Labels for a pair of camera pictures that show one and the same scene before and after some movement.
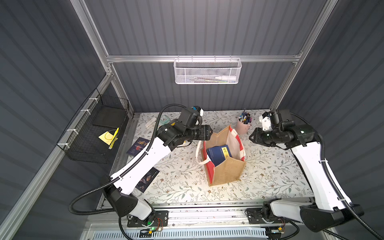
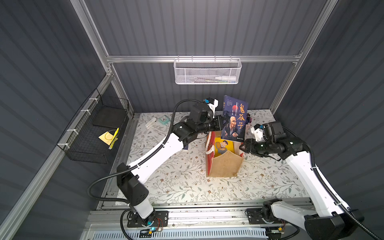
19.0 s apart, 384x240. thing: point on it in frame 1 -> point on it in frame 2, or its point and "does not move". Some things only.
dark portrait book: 139,145 -> 234,119
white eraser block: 150,123 does not move
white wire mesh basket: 204,71 does not move
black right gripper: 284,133 -> 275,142
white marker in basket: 226,78 does not move
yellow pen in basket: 113,138 does not move
